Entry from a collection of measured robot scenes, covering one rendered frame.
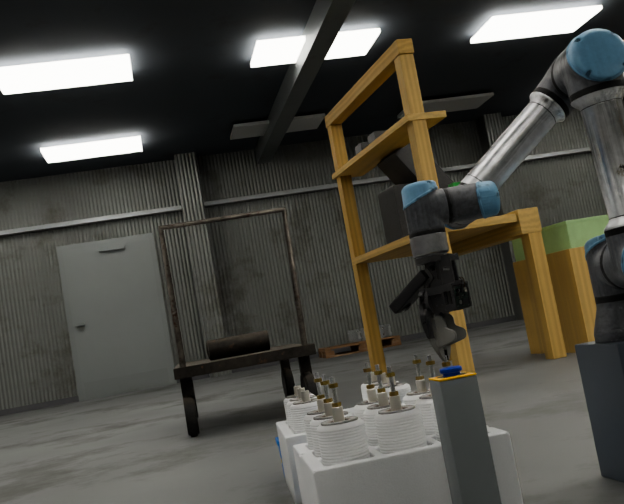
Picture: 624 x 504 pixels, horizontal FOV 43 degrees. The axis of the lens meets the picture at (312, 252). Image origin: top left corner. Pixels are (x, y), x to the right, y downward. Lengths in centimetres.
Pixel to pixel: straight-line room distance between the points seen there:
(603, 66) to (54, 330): 1028
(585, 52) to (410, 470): 90
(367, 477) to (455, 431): 21
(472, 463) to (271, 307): 1012
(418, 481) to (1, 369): 1027
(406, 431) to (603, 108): 76
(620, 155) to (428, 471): 74
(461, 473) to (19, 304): 1040
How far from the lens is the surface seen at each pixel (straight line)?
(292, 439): 206
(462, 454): 144
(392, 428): 157
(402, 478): 155
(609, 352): 179
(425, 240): 159
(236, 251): 1151
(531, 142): 182
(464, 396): 143
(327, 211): 1179
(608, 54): 174
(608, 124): 172
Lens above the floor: 44
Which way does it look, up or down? 5 degrees up
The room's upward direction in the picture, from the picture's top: 10 degrees counter-clockwise
